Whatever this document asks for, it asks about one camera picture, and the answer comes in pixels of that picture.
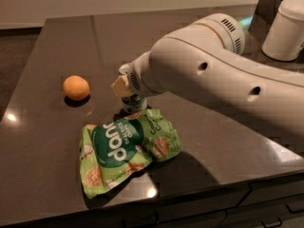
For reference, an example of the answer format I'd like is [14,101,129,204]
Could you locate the white cylindrical container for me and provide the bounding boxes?
[262,0,304,62]

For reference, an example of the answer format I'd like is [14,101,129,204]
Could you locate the dark box with snacks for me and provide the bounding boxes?
[249,0,283,42]

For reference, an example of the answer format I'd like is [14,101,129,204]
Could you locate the dark cabinet drawers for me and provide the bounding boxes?
[123,174,304,228]

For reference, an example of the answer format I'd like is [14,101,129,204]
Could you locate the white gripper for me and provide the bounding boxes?
[111,51,164,98]

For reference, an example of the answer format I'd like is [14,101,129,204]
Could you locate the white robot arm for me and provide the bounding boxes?
[112,13,304,139]

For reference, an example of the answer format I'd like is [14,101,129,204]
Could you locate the green rice chip bag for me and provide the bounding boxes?
[80,109,181,199]

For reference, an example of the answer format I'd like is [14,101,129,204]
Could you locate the orange fruit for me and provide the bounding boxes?
[63,75,90,101]

